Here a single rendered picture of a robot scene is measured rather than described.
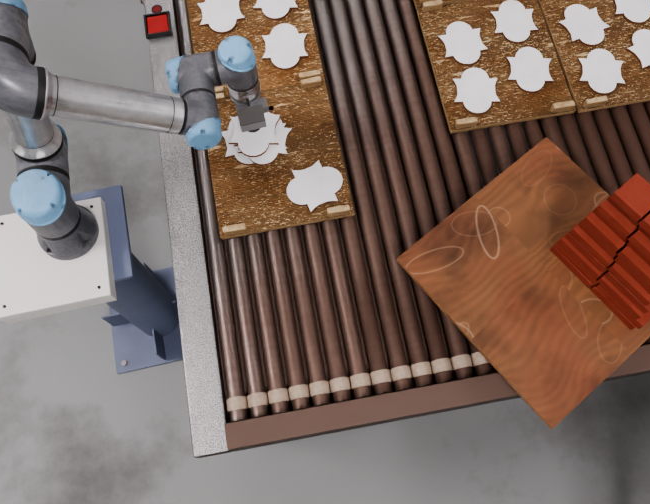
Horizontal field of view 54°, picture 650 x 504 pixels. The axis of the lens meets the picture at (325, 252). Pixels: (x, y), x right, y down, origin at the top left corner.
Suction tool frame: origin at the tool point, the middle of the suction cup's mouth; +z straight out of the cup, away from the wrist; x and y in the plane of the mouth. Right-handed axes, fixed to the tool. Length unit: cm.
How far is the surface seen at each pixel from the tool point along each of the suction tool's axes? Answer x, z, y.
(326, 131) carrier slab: -18.8, 7.3, -2.6
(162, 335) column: 53, 98, -22
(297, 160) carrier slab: -9.2, 7.3, -9.0
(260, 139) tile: -1.0, 2.3, -3.2
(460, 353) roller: -35, 9, -69
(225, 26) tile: 0.7, 6.3, 37.3
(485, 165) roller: -58, 9, -22
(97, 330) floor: 78, 101, -13
